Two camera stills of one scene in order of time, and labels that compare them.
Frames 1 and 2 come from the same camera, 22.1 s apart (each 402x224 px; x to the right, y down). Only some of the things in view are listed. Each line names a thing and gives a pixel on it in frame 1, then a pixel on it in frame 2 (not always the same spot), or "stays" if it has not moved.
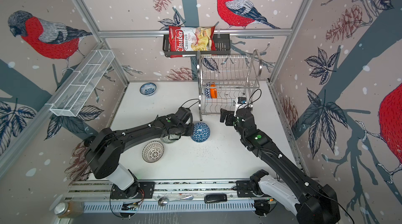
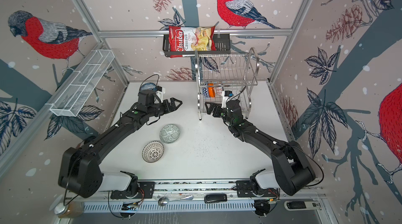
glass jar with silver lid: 70,209 stays
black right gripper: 224,114 to 217,108
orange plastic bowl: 213,91 stays
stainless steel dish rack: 222,78 stays
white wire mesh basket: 71,98 stays
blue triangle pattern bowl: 201,132 to 219,91
